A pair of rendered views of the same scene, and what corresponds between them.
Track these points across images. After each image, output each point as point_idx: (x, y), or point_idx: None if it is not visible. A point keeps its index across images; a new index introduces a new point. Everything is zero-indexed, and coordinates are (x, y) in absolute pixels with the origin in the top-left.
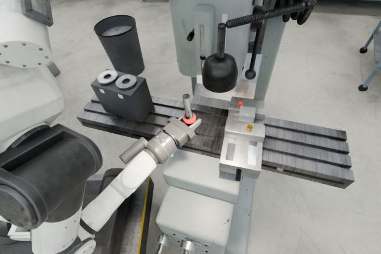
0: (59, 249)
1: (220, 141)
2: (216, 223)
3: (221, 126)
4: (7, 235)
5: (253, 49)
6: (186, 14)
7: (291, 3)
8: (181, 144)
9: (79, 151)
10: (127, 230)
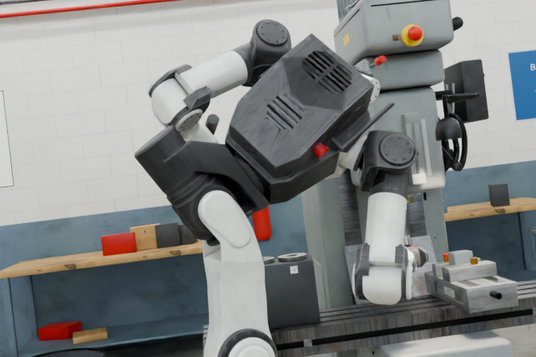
0: (402, 240)
1: (447, 305)
2: None
3: (434, 301)
4: None
5: (446, 154)
6: (392, 125)
7: (447, 143)
8: (418, 260)
9: None
10: None
